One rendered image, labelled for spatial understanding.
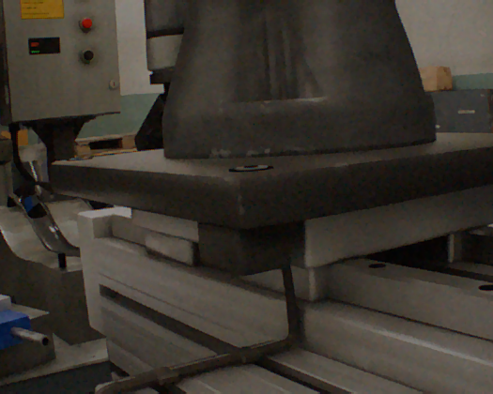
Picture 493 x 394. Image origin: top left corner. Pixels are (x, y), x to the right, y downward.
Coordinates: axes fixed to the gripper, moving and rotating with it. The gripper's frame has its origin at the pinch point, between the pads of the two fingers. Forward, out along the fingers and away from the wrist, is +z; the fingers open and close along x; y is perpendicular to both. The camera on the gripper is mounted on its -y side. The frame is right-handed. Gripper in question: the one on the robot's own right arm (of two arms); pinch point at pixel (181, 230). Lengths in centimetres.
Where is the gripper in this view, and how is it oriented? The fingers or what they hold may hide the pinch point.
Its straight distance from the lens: 94.0
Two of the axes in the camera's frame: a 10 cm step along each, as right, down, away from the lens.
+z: 0.7, 9.9, 1.2
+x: 8.3, -1.3, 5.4
